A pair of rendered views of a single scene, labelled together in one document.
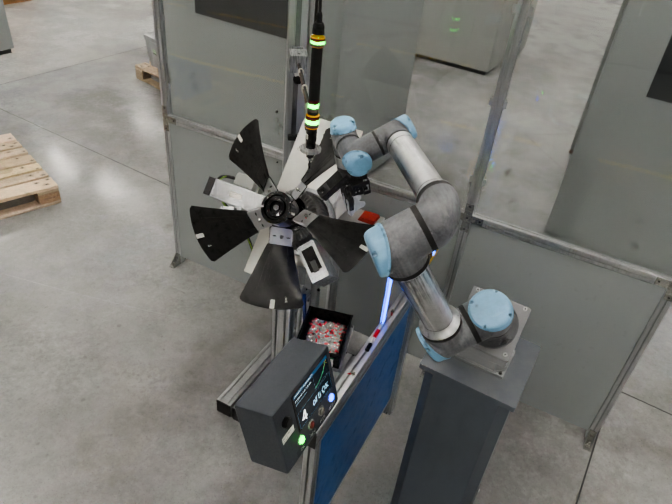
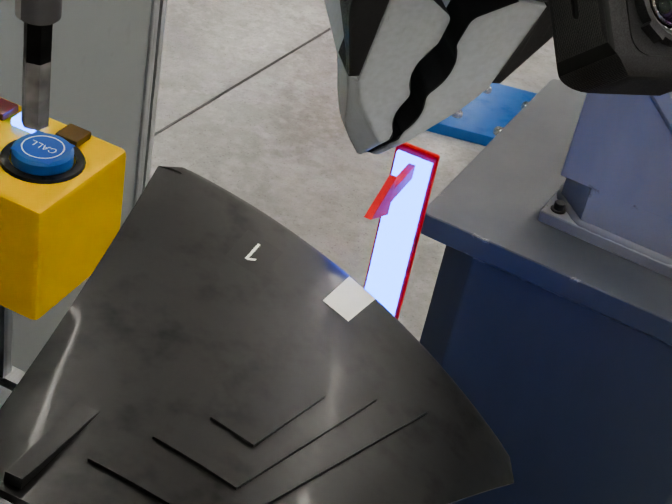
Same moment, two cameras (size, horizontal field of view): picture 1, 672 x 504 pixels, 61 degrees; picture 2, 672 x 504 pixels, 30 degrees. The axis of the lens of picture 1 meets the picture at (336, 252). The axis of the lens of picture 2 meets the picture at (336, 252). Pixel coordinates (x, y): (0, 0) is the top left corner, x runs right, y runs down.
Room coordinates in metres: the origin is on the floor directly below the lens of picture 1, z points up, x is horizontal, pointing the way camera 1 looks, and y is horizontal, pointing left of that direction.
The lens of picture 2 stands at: (1.66, 0.39, 1.53)
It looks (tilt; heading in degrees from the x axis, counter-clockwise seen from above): 35 degrees down; 265
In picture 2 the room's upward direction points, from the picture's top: 12 degrees clockwise
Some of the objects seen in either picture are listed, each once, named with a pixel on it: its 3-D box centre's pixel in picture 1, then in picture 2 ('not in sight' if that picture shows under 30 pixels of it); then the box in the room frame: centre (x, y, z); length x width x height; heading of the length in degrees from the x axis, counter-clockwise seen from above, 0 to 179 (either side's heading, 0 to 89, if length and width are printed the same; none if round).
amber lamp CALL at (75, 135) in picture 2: not in sight; (73, 135); (1.78, -0.34, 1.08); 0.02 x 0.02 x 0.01; 66
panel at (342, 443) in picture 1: (361, 413); not in sight; (1.47, -0.17, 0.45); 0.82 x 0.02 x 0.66; 156
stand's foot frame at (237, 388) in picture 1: (290, 382); not in sight; (1.95, 0.16, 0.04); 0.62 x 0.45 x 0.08; 156
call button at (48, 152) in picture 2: not in sight; (42, 156); (1.79, -0.31, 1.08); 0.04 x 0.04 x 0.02
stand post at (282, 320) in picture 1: (282, 334); not in sight; (1.86, 0.20, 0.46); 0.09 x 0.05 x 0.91; 66
